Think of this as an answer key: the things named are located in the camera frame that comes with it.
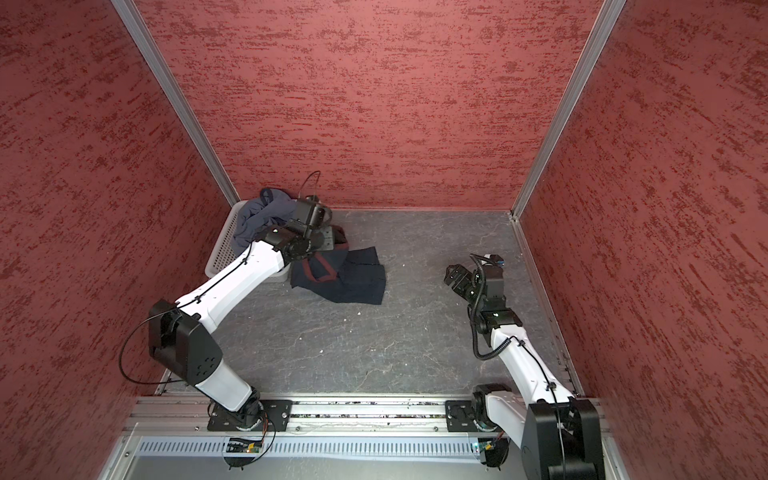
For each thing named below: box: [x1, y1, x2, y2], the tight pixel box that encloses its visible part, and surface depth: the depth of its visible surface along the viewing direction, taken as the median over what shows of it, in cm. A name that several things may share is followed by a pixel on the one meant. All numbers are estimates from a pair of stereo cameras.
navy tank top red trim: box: [291, 225, 386, 305], surface depth 96 cm
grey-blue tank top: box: [233, 188, 296, 247], surface depth 109 cm
